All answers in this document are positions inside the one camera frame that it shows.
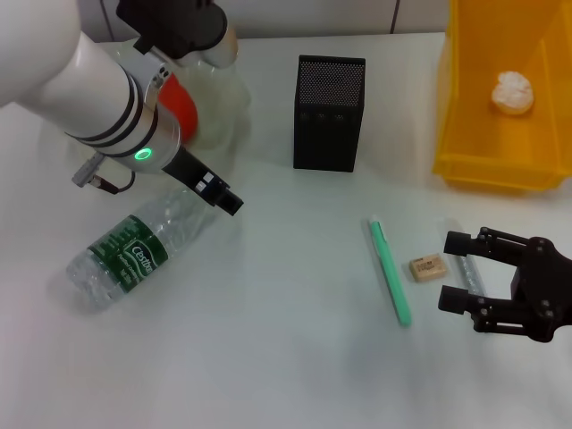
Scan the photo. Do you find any green glass fruit plate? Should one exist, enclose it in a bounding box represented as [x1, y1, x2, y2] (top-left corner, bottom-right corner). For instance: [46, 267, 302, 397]
[66, 42, 252, 153]

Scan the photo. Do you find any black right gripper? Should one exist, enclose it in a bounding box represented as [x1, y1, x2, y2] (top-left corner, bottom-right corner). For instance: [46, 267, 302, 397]
[437, 226, 572, 344]

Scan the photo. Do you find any beige eraser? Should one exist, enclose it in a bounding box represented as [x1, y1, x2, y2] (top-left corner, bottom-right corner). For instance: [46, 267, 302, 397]
[408, 253, 450, 283]

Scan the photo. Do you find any green pen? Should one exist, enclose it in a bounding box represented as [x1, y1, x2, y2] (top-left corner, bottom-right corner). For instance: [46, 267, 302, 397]
[367, 214, 413, 327]

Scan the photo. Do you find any orange fruit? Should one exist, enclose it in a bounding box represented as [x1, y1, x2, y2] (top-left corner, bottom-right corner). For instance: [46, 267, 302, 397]
[158, 73, 200, 144]

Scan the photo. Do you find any left arm wrist cable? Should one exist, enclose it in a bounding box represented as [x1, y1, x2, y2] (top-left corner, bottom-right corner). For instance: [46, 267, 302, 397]
[71, 154, 136, 197]

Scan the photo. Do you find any clear green-label water bottle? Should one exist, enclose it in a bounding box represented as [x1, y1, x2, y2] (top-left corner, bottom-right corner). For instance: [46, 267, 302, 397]
[65, 187, 233, 314]

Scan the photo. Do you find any black mesh pen holder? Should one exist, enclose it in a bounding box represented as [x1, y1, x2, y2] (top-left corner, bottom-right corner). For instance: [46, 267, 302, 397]
[293, 55, 366, 173]

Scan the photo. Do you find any yellow plastic bin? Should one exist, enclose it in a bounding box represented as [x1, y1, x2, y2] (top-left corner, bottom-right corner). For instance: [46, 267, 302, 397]
[432, 0, 572, 194]

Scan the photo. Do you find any white paper ball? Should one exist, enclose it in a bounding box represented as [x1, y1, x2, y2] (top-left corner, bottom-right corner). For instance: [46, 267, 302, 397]
[491, 70, 535, 116]

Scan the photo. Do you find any silver marker pen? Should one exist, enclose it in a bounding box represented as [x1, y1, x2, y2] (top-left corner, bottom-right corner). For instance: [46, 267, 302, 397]
[440, 217, 488, 299]

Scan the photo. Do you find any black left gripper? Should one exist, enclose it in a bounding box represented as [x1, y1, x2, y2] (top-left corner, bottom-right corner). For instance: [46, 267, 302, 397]
[161, 148, 245, 218]

